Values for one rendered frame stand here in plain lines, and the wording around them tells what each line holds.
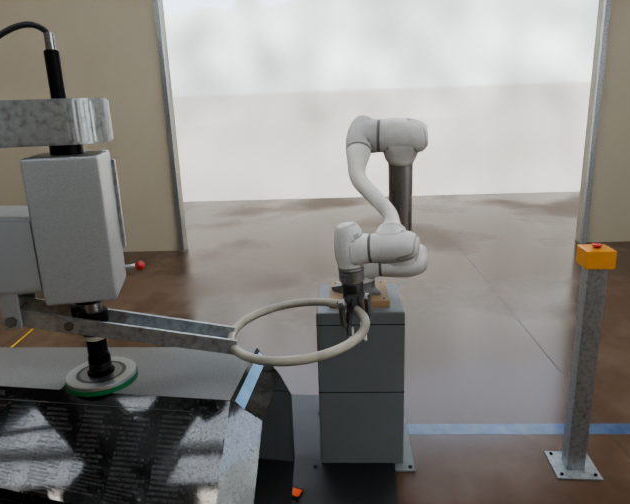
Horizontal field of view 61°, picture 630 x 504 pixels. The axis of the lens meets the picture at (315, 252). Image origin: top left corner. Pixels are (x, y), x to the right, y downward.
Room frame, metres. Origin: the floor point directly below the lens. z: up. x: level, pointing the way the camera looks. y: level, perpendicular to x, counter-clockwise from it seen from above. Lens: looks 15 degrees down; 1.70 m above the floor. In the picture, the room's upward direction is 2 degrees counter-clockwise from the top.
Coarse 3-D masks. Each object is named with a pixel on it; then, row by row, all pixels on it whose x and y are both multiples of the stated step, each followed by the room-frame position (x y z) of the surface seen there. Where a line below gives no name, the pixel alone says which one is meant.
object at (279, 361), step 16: (272, 304) 1.90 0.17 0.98; (288, 304) 1.90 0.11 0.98; (304, 304) 1.90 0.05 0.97; (320, 304) 1.89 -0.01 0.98; (336, 304) 1.85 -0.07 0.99; (240, 320) 1.78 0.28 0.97; (368, 320) 1.66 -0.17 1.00; (352, 336) 1.54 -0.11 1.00; (240, 352) 1.53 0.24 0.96; (320, 352) 1.46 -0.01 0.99; (336, 352) 1.47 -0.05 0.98
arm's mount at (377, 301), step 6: (330, 282) 2.55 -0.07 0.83; (336, 282) 2.54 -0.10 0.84; (378, 282) 2.52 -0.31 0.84; (384, 282) 2.52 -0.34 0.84; (330, 288) 2.46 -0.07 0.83; (378, 288) 2.43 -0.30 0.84; (384, 288) 2.43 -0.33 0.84; (330, 294) 2.38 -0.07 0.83; (336, 294) 2.37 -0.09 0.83; (342, 294) 2.37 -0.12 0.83; (384, 294) 2.35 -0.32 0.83; (372, 300) 2.28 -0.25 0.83; (378, 300) 2.28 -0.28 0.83; (384, 300) 2.27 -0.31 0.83; (372, 306) 2.28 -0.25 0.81; (378, 306) 2.27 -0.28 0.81; (384, 306) 2.27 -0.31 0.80
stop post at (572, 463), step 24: (600, 264) 2.10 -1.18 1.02; (600, 288) 2.12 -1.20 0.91; (600, 312) 2.12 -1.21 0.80; (576, 336) 2.18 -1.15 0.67; (576, 360) 2.15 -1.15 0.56; (576, 384) 2.13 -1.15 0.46; (576, 408) 2.13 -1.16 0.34; (576, 432) 2.12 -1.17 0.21; (552, 456) 2.23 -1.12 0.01; (576, 456) 2.12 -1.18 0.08; (600, 480) 2.05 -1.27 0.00
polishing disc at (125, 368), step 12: (120, 360) 1.63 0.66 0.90; (132, 360) 1.63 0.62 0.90; (72, 372) 1.56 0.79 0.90; (84, 372) 1.55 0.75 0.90; (120, 372) 1.55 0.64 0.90; (132, 372) 1.54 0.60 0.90; (72, 384) 1.48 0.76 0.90; (84, 384) 1.48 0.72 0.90; (96, 384) 1.47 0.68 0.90; (108, 384) 1.47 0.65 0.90; (120, 384) 1.49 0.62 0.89
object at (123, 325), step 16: (32, 304) 1.57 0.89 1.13; (64, 304) 1.59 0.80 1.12; (16, 320) 1.43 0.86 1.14; (32, 320) 1.47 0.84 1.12; (48, 320) 1.47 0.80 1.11; (64, 320) 1.48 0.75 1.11; (80, 320) 1.49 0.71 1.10; (96, 320) 1.51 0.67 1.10; (112, 320) 1.61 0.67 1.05; (128, 320) 1.62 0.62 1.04; (144, 320) 1.63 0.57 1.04; (160, 320) 1.64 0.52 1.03; (176, 320) 1.65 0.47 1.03; (192, 320) 1.67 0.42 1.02; (96, 336) 1.50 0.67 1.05; (112, 336) 1.51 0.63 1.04; (128, 336) 1.52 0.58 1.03; (144, 336) 1.53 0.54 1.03; (160, 336) 1.54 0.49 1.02; (176, 336) 1.55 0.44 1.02; (192, 336) 1.56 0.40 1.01; (208, 336) 1.57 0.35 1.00; (224, 336) 1.68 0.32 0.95; (224, 352) 1.57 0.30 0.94
